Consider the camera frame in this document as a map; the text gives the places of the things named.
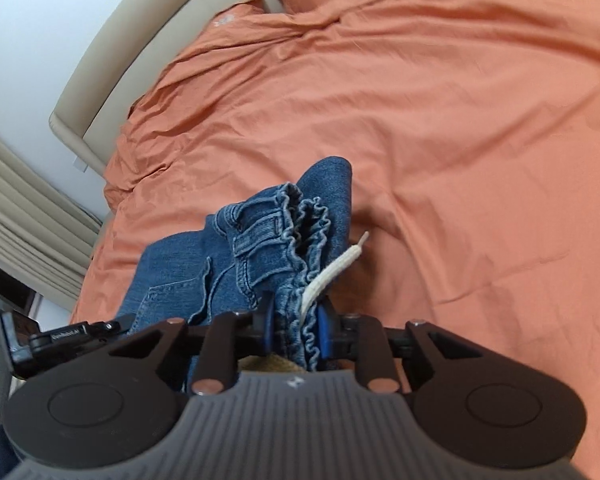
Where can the beige upholstered headboard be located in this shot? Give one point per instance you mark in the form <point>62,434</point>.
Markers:
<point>124,59</point>

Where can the blue denim pants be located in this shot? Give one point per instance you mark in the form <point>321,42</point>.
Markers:
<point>260,253</point>

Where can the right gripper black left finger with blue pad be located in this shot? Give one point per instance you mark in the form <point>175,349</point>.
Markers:
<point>219,346</point>

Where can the white wall socket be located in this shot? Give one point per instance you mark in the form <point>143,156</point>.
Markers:
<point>79,164</point>

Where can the beige pleated curtain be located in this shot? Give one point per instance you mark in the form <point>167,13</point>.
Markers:
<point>46,239</point>

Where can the orange duvet cover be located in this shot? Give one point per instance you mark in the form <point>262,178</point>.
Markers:
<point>473,131</point>

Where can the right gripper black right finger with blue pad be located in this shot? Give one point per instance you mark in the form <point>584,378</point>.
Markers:
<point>355,353</point>

